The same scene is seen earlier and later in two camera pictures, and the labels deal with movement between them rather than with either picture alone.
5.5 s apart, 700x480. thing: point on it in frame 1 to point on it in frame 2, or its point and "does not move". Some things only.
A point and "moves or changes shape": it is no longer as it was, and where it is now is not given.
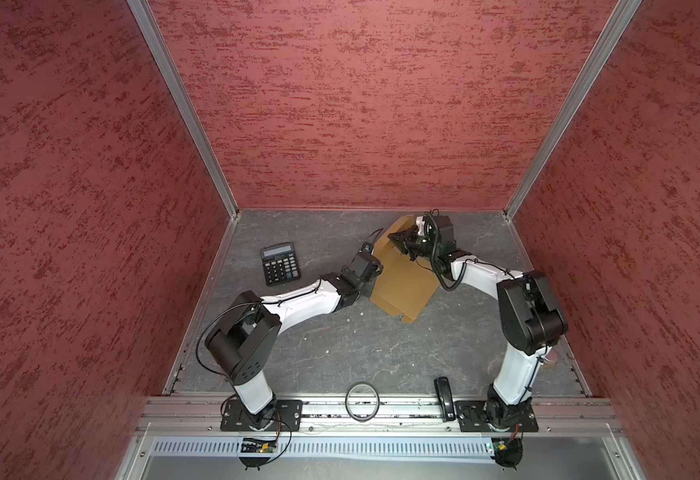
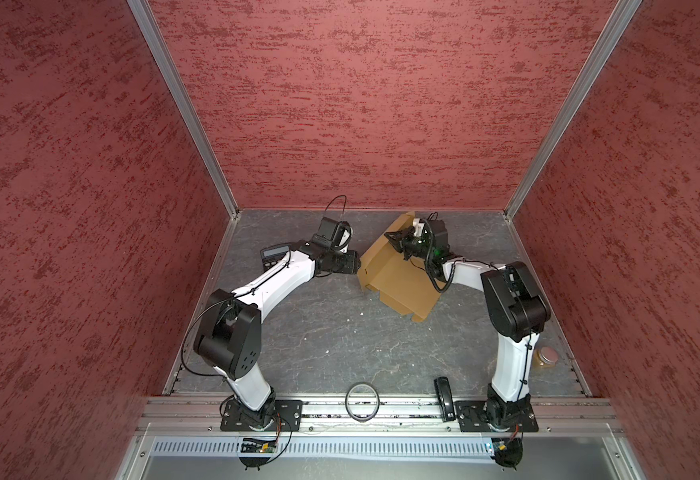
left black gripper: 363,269 to 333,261
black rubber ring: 347,407 does not move
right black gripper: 405,240 does not move
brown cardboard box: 401,286 moves or changes shape
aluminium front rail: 195,414 does not move
